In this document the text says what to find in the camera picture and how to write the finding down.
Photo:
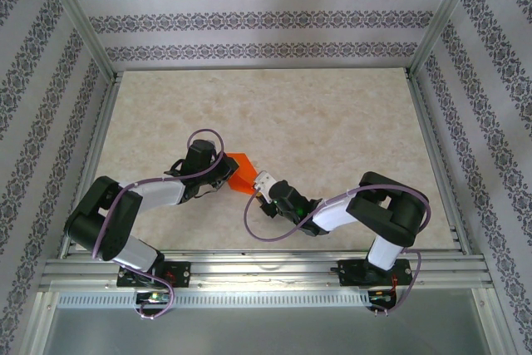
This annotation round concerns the orange paper sheet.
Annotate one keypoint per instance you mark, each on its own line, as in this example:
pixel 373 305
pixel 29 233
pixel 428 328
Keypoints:
pixel 243 172

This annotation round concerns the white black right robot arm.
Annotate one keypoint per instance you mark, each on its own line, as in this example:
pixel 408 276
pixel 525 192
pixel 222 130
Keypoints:
pixel 382 251

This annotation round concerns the grey metal panel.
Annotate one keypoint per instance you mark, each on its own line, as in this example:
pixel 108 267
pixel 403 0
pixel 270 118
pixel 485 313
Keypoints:
pixel 266 330

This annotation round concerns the small green circuit board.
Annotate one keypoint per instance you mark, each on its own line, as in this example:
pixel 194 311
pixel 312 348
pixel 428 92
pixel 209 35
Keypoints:
pixel 153 297
pixel 382 297

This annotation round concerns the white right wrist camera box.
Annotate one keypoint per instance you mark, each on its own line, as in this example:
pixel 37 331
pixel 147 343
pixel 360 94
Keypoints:
pixel 264 182

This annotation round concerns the aluminium mounting rail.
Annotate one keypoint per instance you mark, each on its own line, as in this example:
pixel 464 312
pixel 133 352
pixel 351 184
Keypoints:
pixel 266 267

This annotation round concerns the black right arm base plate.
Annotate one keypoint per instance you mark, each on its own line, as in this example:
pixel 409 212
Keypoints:
pixel 353 276

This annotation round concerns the aluminium table side rail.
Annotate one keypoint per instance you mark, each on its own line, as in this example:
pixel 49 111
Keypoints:
pixel 425 122
pixel 101 122

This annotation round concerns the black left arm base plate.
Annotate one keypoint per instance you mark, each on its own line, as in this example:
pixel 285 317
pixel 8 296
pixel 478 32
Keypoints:
pixel 180 274

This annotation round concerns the aluminium frame post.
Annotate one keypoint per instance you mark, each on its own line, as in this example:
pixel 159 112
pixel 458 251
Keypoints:
pixel 77 14
pixel 444 14

